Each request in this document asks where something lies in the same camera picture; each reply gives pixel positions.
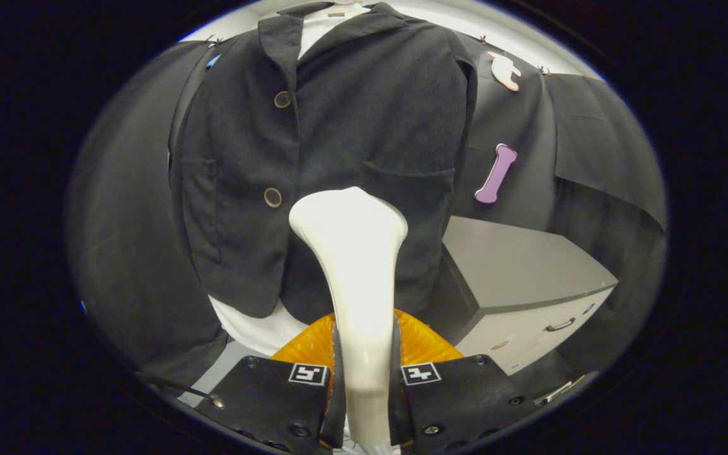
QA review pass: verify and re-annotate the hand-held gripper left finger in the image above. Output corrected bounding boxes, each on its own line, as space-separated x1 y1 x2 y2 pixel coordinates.
195 313 347 455

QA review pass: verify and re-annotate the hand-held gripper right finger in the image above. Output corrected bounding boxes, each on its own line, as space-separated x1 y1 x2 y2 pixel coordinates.
389 308 538 451

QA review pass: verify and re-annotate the black blazer jacket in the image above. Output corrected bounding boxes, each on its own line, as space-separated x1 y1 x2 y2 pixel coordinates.
168 2 478 324

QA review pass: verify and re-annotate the white mannequin torso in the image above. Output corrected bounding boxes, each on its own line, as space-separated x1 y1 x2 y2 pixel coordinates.
208 0 374 358

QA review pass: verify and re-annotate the flat cardboard box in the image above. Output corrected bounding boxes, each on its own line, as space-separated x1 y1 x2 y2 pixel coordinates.
538 375 586 405

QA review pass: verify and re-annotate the grey cabinet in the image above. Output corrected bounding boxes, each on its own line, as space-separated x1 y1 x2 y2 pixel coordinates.
424 216 619 377

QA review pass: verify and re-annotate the black backdrop cloth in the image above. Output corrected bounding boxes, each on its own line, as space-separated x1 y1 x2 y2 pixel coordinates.
64 28 668 399

